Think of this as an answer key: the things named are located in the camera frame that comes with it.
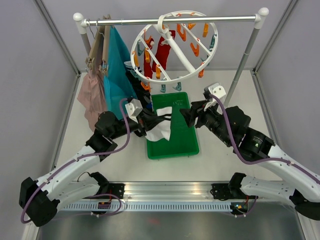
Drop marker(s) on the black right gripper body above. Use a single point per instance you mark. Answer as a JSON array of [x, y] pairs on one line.
[[210, 117]]

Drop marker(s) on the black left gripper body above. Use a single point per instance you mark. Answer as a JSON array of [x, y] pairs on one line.
[[143, 122]]

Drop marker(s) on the teal clothes peg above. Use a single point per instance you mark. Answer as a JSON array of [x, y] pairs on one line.
[[178, 87]]

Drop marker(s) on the red christmas sock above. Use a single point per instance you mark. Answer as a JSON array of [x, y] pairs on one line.
[[148, 72], [162, 52]]

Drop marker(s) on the white sock with black stripes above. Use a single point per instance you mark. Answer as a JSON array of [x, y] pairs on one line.
[[129, 67]]

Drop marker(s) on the orange clothes peg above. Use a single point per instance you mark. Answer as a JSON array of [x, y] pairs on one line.
[[150, 42], [147, 57]]

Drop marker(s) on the white round clip hanger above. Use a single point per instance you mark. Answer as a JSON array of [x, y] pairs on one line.
[[186, 20]]

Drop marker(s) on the black sock with blue pattern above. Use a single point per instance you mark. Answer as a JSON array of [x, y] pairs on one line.
[[144, 97]]

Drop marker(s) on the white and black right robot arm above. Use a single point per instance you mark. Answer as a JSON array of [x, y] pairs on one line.
[[299, 187]]

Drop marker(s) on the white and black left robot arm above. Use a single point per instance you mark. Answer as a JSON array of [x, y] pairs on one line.
[[41, 199]]

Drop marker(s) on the beige clothes hanger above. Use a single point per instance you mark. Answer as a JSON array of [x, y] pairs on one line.
[[97, 60]]

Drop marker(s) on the green plastic tray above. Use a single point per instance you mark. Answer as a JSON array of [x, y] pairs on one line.
[[183, 139]]

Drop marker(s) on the teal hanging garment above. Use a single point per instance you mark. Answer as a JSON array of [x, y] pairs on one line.
[[116, 84]]

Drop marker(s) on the pink hanging garment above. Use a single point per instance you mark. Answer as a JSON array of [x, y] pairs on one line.
[[92, 97]]

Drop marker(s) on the orange peg on crossbar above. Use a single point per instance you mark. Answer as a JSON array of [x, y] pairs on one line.
[[195, 49]]

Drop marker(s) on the silver clothes rack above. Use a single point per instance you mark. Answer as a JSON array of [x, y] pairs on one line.
[[257, 19]]

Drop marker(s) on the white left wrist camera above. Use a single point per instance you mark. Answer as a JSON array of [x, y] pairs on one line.
[[133, 109]]

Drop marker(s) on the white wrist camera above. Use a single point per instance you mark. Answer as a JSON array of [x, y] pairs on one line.
[[215, 89], [133, 109]]

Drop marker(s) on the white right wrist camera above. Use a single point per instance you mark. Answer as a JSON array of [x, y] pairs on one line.
[[215, 89]]

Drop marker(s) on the aluminium mounting rail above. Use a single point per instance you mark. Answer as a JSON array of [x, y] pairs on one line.
[[170, 190]]

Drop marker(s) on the white slotted cable duct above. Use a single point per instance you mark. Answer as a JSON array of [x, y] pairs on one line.
[[147, 206]]

